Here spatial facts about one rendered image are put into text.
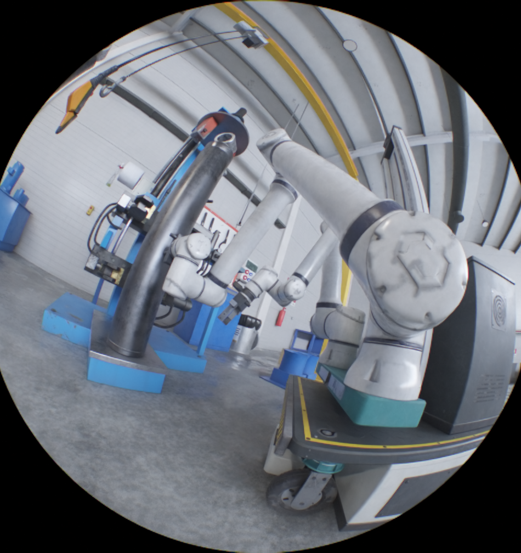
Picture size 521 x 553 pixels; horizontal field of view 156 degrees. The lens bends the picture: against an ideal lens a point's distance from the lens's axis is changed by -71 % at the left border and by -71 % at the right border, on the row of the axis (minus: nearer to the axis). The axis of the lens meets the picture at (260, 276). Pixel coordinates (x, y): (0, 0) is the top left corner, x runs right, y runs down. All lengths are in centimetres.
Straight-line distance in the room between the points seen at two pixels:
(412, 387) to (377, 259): 28
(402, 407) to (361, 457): 12
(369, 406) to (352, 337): 52
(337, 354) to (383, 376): 47
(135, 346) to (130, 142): 358
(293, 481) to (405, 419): 29
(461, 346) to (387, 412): 36
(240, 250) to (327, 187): 39
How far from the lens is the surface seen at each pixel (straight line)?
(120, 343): 97
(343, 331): 86
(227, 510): 62
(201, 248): 61
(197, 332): 260
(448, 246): 28
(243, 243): 66
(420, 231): 28
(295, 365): 200
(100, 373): 96
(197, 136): 182
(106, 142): 400
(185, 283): 60
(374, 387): 40
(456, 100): 575
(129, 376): 98
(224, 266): 66
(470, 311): 68
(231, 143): 142
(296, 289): 78
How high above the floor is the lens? 50
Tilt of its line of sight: 15 degrees up
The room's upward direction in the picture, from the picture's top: 18 degrees clockwise
